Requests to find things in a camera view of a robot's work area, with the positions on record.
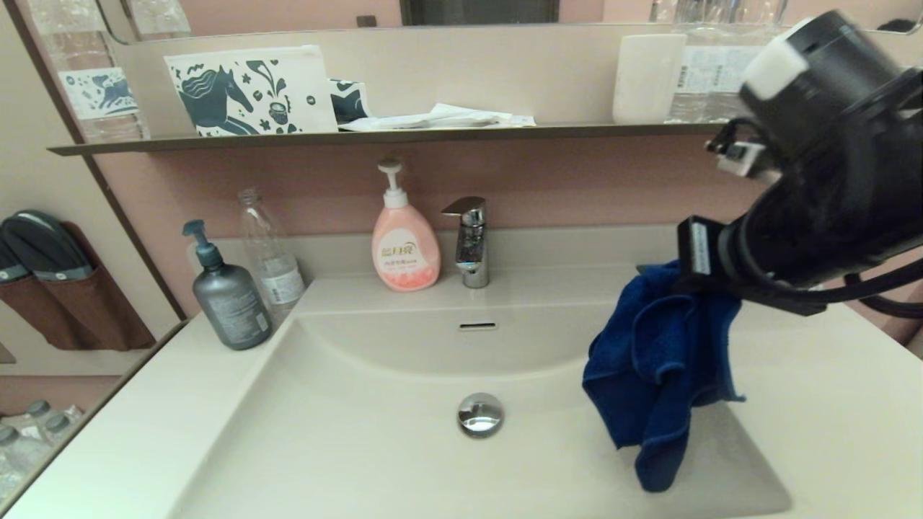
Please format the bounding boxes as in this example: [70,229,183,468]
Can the clear capped water bottle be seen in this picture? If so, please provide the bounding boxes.
[27,400,57,440]
[45,412,81,451]
[0,425,51,505]

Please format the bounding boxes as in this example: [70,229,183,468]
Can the chrome sink drain stopper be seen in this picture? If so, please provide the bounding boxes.
[456,392,505,439]

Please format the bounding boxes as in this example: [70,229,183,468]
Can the small dark print pouch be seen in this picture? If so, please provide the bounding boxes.
[329,80,370,125]

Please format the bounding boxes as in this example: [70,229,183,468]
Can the grey metal wall shelf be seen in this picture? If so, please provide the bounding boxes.
[47,120,730,157]

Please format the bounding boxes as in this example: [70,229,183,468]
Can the clear labelled water bottle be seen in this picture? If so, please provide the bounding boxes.
[667,0,723,123]
[723,0,767,120]

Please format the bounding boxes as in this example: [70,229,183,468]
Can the empty clear plastic bottle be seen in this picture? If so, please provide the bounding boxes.
[238,189,306,324]

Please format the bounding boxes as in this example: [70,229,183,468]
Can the wall mirror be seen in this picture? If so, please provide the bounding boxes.
[95,0,923,35]

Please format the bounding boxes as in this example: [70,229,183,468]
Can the grey pump bottle teal pump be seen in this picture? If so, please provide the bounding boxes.
[182,220,273,351]

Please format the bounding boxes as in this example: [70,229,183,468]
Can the white ceramic sink basin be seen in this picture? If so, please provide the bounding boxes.
[167,298,792,519]

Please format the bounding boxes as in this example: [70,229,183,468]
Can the large white horse print pouch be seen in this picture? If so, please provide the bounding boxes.
[164,45,338,138]

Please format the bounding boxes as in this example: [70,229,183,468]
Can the white handleless cup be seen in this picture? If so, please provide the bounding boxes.
[611,33,686,125]

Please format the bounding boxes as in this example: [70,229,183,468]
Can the water bottle horse print label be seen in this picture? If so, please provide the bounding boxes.
[25,0,150,143]

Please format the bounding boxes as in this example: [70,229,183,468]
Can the dark blue towel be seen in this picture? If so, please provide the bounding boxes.
[583,261,745,493]

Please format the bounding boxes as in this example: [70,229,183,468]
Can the brown slipper bag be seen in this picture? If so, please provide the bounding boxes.
[0,274,82,351]
[38,222,156,352]

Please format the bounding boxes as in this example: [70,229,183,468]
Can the pink hand soap pump bottle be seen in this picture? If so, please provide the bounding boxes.
[371,160,441,292]

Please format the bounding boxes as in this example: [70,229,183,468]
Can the white plastic wrapped packets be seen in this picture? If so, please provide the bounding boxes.
[337,104,536,133]

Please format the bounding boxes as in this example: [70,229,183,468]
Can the chrome faucet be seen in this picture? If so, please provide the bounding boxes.
[441,196,491,289]

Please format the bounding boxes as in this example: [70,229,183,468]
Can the grey slipper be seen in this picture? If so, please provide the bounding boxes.
[0,210,94,282]
[0,229,32,284]

